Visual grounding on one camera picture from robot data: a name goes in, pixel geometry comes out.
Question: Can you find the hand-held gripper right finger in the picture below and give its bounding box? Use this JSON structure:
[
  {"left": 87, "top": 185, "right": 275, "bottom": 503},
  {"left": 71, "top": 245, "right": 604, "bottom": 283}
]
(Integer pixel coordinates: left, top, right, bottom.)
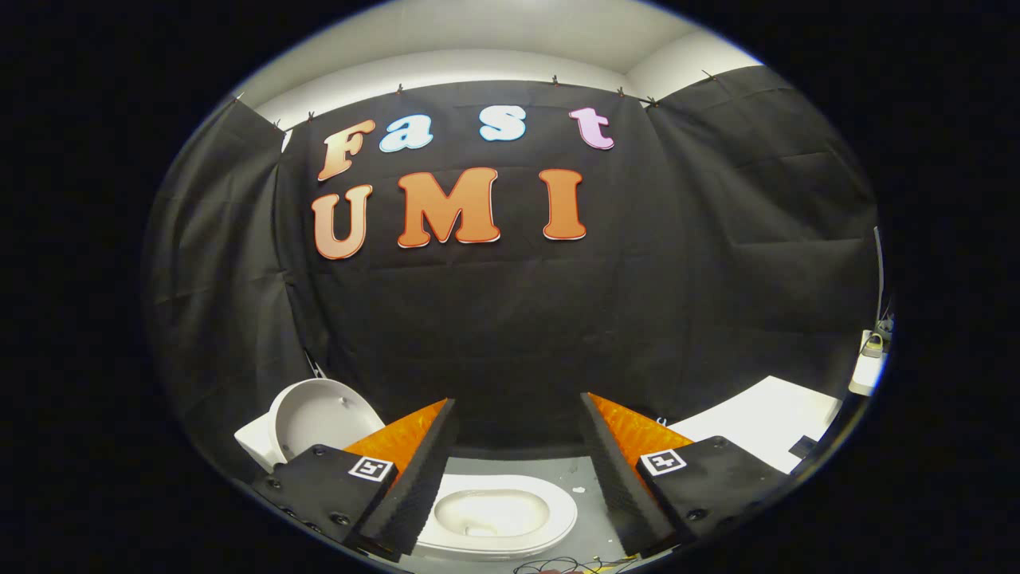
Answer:
[{"left": 579, "top": 392, "right": 791, "bottom": 559}]

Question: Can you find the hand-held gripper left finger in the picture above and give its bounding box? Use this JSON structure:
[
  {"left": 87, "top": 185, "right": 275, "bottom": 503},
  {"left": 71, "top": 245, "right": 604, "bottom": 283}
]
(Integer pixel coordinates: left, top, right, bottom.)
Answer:
[{"left": 251, "top": 397, "right": 461, "bottom": 563}]

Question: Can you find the white toilet lid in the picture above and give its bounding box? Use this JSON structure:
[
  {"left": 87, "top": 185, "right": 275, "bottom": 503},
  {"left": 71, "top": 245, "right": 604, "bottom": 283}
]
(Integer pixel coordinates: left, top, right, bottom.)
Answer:
[{"left": 267, "top": 379, "right": 387, "bottom": 466}]

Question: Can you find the tangle of black cables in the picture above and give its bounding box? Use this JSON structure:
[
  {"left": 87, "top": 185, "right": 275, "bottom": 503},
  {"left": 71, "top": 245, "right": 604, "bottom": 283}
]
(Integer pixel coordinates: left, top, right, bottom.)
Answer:
[{"left": 514, "top": 556, "right": 640, "bottom": 574}]

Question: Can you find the white panelled cabinet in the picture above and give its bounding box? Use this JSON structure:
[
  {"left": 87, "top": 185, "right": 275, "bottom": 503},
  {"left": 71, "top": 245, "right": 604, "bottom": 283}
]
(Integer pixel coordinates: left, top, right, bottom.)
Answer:
[{"left": 668, "top": 376, "right": 844, "bottom": 476}]

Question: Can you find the small white box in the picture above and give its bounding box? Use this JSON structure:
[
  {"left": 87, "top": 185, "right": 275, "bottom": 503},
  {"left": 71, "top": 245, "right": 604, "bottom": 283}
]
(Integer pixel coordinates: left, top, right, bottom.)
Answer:
[{"left": 848, "top": 353, "right": 887, "bottom": 397}]

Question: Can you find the black backdrop cloth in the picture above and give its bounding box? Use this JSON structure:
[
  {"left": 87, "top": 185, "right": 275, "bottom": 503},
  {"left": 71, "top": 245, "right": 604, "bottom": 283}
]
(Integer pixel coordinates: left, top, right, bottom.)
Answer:
[{"left": 142, "top": 65, "right": 881, "bottom": 462}]

